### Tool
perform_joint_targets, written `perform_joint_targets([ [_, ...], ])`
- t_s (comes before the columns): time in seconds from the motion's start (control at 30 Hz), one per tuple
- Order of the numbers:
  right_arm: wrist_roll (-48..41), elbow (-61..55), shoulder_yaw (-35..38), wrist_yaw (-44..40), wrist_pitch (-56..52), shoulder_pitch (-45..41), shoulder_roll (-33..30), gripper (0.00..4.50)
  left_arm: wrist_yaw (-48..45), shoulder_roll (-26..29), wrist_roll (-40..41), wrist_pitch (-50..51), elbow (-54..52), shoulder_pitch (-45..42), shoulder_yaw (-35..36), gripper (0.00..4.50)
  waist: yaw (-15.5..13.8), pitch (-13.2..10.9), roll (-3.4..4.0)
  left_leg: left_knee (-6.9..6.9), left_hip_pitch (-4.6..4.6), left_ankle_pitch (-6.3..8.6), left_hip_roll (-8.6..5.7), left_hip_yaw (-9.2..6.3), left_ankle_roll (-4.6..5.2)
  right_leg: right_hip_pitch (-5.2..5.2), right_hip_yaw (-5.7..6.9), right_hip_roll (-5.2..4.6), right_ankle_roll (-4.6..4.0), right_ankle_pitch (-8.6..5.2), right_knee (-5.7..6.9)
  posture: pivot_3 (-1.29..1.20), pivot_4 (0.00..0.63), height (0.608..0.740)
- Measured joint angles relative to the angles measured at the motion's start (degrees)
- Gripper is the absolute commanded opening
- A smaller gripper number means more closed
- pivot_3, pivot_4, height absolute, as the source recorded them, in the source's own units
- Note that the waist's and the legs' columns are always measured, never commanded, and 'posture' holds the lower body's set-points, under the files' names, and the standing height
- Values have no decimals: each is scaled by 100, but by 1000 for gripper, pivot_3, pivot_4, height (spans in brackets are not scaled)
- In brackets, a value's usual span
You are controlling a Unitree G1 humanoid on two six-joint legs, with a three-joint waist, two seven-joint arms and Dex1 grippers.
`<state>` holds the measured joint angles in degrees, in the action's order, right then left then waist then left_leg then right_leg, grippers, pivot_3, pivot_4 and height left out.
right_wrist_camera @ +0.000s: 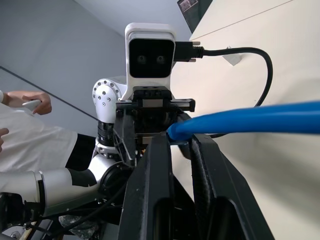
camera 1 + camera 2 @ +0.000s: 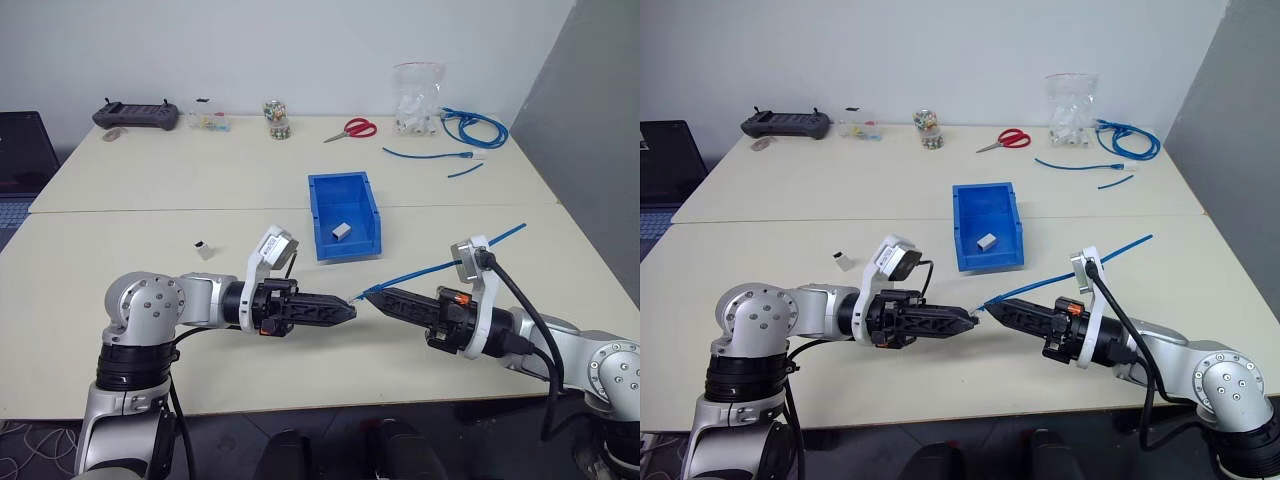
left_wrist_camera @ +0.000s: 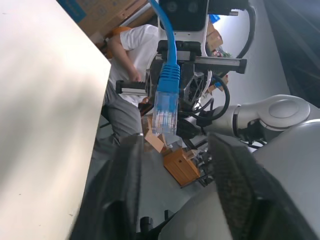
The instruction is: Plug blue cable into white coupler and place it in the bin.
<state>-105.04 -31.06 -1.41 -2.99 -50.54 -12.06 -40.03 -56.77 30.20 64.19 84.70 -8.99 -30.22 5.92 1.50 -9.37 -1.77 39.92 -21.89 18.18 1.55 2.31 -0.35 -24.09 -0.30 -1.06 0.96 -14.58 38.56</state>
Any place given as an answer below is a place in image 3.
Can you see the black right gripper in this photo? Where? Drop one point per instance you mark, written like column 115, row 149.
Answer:
column 220, row 63

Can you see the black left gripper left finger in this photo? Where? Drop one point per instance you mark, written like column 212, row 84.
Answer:
column 117, row 190

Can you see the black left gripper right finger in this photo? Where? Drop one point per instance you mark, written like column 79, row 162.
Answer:
column 240, row 185

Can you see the person in white shirt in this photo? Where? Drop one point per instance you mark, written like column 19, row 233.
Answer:
column 140, row 47

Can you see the small brown cardboard box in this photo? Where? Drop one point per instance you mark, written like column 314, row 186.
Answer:
column 213, row 37

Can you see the orange wooden box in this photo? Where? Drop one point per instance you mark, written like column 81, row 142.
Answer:
column 178, row 162

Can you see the small blue crate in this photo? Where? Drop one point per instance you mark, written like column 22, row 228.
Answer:
column 214, row 18

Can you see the brown cardboard box blue print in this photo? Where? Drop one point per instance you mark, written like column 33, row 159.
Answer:
column 107, row 12

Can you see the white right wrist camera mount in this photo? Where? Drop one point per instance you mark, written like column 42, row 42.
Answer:
column 203, row 37

